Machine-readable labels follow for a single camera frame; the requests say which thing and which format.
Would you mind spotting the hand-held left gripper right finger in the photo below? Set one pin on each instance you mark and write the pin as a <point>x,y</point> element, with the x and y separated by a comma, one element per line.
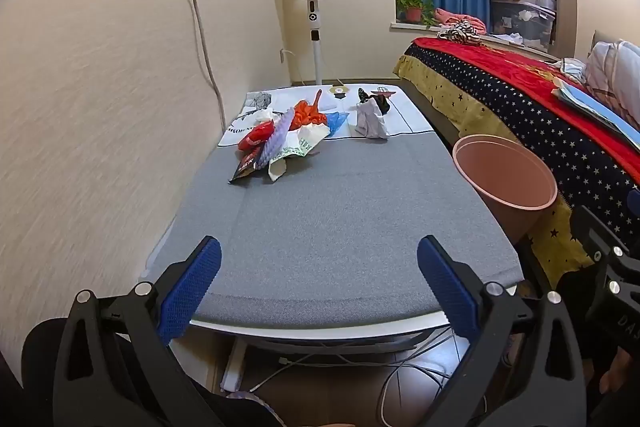
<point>447,287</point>

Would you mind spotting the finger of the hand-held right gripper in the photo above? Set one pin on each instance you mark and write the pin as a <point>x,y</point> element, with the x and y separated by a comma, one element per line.
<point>592,232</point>

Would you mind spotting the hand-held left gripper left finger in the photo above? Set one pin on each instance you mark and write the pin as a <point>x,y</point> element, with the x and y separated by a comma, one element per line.
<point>192,292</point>

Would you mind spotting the pink plastic bin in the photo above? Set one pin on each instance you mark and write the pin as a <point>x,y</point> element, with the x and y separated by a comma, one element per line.
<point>500,217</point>

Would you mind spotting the black packet with red crab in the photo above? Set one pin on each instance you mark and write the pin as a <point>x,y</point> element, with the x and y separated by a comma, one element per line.
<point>246,167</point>

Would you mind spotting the orange plastic bag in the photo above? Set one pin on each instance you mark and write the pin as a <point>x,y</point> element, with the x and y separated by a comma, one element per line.
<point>305,114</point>

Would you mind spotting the blue white folder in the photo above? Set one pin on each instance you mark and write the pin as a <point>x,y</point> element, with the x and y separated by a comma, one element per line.
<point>585,102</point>

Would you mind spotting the grey table mat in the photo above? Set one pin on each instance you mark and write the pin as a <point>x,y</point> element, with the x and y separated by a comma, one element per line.
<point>325,232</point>

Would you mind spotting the star printed bed blanket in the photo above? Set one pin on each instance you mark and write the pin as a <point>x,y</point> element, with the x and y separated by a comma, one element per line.
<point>525,107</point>

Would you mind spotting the white pillow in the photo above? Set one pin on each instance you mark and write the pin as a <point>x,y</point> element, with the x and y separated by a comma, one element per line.
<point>617,72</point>

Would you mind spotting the red plastic wrapper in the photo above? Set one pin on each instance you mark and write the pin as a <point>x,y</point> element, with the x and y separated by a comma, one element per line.
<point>257,134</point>

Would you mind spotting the purple bubble wrap piece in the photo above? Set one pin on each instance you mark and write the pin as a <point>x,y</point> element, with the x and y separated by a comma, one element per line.
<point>275,142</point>

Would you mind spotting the white printed table cloth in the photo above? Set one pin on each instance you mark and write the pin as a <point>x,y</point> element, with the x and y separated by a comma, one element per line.
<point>405,117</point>

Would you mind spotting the white crumpled bag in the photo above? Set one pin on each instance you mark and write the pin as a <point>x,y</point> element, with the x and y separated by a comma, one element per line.
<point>371,122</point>

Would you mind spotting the white printed paper wrapper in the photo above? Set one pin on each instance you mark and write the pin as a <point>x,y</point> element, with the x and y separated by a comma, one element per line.
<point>300,142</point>

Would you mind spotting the white crumpled tissue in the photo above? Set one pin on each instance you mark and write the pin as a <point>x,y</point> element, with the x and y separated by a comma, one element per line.
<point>262,114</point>

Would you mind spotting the blue plastic bag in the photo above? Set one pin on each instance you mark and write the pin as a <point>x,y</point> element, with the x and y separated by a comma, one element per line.
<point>336,121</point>

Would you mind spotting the large clear storage box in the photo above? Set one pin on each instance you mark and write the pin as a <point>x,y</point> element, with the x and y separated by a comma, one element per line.
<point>520,24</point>

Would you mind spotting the black white striped cloth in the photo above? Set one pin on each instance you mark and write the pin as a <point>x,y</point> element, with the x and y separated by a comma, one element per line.
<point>462,34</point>

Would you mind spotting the pink cloth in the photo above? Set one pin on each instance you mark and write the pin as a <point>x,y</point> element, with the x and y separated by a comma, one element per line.
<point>460,19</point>

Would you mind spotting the window sill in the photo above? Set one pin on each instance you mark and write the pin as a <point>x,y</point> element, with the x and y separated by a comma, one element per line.
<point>415,27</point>

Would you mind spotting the potted green plant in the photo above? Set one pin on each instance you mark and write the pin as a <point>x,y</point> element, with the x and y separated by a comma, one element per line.
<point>413,13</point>

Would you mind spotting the white standing fan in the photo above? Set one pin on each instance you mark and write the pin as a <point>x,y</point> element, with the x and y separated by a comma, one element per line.
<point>312,14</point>

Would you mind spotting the white table frame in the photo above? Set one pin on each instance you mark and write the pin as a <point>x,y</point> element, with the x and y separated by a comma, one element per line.
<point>235,369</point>

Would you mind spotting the wall socket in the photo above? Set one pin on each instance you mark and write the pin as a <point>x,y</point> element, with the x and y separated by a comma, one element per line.
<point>282,55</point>

